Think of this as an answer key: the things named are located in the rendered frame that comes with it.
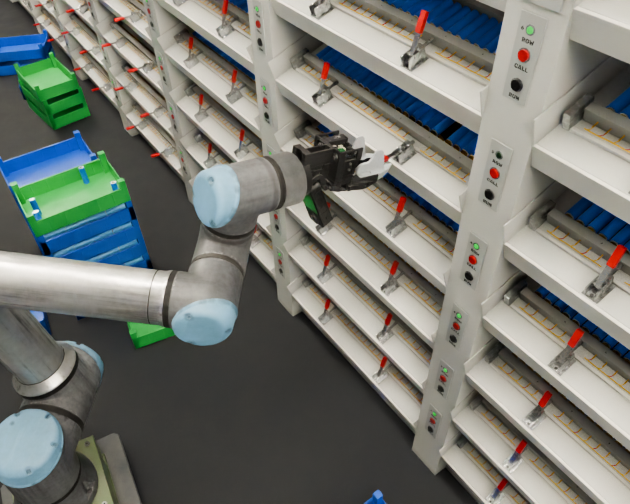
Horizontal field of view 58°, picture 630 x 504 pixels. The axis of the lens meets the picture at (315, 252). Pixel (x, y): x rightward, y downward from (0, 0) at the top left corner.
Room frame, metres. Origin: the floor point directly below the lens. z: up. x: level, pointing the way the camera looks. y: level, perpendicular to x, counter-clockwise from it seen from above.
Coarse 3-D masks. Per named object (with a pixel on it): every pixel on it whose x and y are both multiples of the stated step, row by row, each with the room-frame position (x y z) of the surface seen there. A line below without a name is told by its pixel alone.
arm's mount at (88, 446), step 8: (80, 440) 0.73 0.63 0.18; (88, 440) 0.73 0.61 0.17; (80, 448) 0.70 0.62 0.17; (88, 448) 0.70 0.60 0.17; (96, 448) 0.70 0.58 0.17; (88, 456) 0.68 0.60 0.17; (96, 456) 0.68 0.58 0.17; (104, 456) 0.73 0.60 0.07; (96, 464) 0.66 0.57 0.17; (104, 464) 0.69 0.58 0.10; (104, 472) 0.64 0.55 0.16; (104, 480) 0.62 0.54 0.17; (112, 480) 0.67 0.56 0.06; (104, 488) 0.60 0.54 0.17; (112, 488) 0.63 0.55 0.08; (96, 496) 0.58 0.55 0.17; (104, 496) 0.58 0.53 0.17; (112, 496) 0.60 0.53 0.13
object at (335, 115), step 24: (288, 48) 1.28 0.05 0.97; (312, 48) 1.32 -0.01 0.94; (288, 72) 1.27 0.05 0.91; (312, 72) 1.24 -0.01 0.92; (288, 96) 1.23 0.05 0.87; (336, 120) 1.07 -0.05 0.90; (360, 120) 1.05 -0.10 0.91; (384, 120) 1.03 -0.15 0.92; (384, 144) 0.96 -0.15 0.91; (408, 168) 0.89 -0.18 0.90; (432, 168) 0.87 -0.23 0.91; (456, 168) 0.86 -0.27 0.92; (432, 192) 0.82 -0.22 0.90; (456, 192) 0.81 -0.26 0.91; (456, 216) 0.77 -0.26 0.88
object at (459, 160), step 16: (320, 64) 1.23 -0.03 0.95; (320, 80) 1.19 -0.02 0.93; (368, 96) 1.08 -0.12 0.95; (384, 112) 1.03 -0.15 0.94; (400, 128) 0.98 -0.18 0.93; (416, 128) 0.96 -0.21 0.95; (432, 144) 0.91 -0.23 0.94; (448, 160) 0.88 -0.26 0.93; (464, 160) 0.85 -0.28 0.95; (464, 176) 0.83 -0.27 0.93
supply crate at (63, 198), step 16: (96, 160) 1.58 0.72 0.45; (64, 176) 1.52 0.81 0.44; (80, 176) 1.54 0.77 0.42; (96, 176) 1.56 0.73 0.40; (112, 176) 1.55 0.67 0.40; (16, 192) 1.42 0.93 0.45; (32, 192) 1.46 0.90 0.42; (48, 192) 1.48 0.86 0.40; (64, 192) 1.48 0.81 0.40; (80, 192) 1.47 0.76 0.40; (96, 192) 1.47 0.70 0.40; (112, 192) 1.40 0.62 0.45; (128, 192) 1.43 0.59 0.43; (32, 208) 1.40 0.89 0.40; (48, 208) 1.40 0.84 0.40; (64, 208) 1.40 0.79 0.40; (80, 208) 1.35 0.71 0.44; (96, 208) 1.37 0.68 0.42; (32, 224) 1.27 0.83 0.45; (48, 224) 1.29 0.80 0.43; (64, 224) 1.31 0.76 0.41
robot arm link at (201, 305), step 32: (0, 256) 0.62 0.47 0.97; (32, 256) 0.62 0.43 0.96; (224, 256) 0.64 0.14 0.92; (0, 288) 0.57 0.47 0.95; (32, 288) 0.57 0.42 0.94; (64, 288) 0.57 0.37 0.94; (96, 288) 0.57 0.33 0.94; (128, 288) 0.57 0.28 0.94; (160, 288) 0.57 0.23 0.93; (192, 288) 0.57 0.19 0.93; (224, 288) 0.58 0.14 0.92; (128, 320) 0.55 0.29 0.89; (160, 320) 0.54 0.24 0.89; (192, 320) 0.53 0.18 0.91; (224, 320) 0.53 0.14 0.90
